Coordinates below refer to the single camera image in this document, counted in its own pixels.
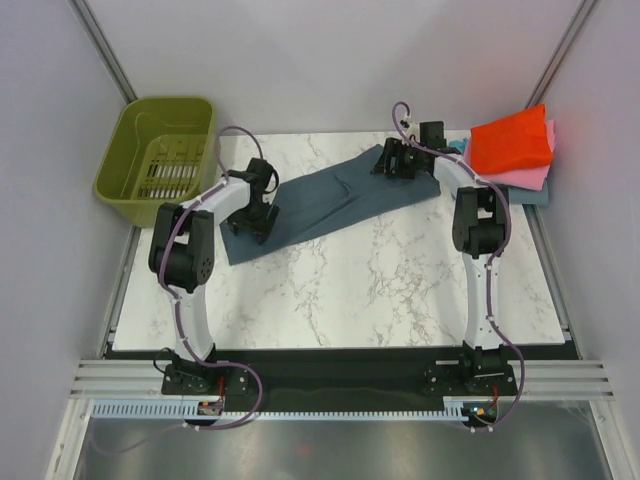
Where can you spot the light blue slotted cable duct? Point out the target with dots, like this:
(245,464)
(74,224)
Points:
(193,410)

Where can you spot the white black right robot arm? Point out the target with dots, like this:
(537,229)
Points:
(480,232)

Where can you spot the aluminium extrusion rail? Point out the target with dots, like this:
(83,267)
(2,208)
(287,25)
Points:
(542,379)

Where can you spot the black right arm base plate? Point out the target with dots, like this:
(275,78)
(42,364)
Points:
(451,379)

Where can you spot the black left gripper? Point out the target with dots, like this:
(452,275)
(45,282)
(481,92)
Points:
(263,227)

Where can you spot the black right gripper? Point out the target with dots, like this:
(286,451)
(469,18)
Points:
(393,149)

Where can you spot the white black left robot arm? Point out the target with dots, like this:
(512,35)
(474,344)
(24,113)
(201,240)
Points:
(182,252)

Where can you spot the folded grey blue t shirt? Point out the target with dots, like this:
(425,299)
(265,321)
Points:
(522,196)

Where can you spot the folded red t shirt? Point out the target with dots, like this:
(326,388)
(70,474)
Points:
(518,141)

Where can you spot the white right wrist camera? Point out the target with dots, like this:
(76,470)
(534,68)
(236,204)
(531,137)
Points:
(410,128)

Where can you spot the folded teal t shirt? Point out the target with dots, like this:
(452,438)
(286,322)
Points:
(462,146)

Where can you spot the aluminium left corner post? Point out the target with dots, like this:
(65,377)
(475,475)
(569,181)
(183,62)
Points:
(99,40)

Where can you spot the olive green plastic basket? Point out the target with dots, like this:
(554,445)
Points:
(161,151)

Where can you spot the aluminium corner post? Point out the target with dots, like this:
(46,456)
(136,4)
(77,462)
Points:
(577,24)
(99,40)

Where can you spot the slate blue t shirt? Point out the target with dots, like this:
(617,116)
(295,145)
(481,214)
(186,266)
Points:
(327,201)

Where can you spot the aluminium right corner post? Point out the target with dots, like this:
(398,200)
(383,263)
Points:
(577,24)

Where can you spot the folded pink t shirt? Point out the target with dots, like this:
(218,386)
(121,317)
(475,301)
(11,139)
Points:
(530,179)

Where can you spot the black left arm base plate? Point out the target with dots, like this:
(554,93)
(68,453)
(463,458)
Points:
(187,379)

